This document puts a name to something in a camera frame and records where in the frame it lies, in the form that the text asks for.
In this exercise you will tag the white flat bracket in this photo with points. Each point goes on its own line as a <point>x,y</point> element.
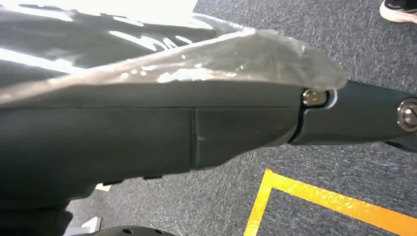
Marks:
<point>89,225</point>

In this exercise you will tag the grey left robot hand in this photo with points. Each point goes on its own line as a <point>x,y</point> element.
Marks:
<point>130,136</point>

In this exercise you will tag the small white floor piece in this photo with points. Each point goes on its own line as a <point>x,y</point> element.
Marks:
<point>103,187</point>

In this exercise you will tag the person's shoe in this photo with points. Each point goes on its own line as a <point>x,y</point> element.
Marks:
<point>399,11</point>

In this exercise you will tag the yellow floor tape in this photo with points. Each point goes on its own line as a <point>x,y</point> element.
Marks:
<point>329,199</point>

